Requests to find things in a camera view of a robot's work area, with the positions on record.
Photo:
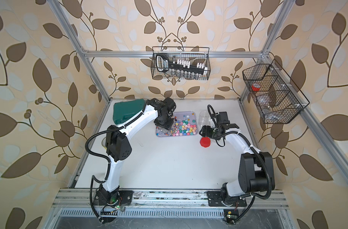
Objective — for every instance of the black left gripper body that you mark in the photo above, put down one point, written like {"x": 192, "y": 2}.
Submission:
{"x": 165, "y": 122}

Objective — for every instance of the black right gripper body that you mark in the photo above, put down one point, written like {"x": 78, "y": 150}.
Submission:
{"x": 211, "y": 132}

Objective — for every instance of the red jar lid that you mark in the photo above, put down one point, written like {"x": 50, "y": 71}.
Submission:
{"x": 205, "y": 142}

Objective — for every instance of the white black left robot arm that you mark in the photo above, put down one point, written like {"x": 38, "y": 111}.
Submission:
{"x": 119, "y": 148}

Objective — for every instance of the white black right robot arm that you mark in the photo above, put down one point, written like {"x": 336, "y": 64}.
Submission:
{"x": 256, "y": 173}

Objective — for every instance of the pile of swirl candies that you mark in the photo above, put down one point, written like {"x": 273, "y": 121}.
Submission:
{"x": 162, "y": 132}

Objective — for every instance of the pile of star candies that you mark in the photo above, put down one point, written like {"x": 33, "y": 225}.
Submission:
{"x": 184, "y": 125}

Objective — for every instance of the lilac plastic tray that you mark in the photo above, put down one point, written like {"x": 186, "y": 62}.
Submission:
{"x": 184, "y": 124}

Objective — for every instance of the green plastic tool case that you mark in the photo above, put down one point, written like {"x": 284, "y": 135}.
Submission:
{"x": 123, "y": 111}

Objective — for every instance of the black socket set rack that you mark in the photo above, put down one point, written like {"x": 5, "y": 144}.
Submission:
{"x": 173, "y": 64}

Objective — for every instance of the red item in basket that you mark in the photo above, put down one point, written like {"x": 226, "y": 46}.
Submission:
{"x": 255, "y": 87}

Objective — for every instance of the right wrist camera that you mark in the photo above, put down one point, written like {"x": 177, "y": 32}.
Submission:
{"x": 222, "y": 119}

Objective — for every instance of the black wire basket back wall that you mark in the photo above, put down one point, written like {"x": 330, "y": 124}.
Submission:
{"x": 200, "y": 50}

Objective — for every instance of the black wire basket wall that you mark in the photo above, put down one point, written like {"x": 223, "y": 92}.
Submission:
{"x": 279, "y": 100}
{"x": 200, "y": 50}

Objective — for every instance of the black wire basket right wall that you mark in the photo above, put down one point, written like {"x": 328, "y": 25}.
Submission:
{"x": 279, "y": 100}

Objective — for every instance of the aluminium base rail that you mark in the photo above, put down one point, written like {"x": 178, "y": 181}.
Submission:
{"x": 147, "y": 203}

